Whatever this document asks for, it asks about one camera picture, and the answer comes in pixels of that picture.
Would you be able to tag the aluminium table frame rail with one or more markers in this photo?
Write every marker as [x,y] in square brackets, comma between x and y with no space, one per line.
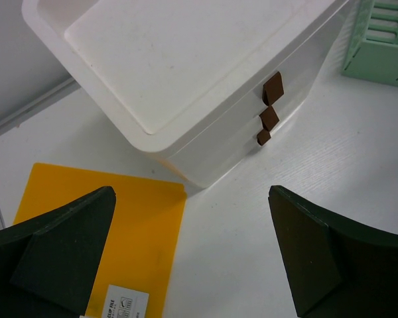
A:
[32,108]

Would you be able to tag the yellow plastic folder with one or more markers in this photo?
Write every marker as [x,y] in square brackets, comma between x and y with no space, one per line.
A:
[141,243]

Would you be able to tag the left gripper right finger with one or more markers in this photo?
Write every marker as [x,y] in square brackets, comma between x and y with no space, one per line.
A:
[335,266]

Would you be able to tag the white drawer cabinet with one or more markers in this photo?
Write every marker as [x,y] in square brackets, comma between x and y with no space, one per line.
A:
[196,85]

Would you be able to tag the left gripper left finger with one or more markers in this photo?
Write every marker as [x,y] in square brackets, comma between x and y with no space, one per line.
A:
[48,264]

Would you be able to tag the green file organizer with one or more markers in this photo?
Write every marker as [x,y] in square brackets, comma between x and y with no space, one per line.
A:
[372,53]

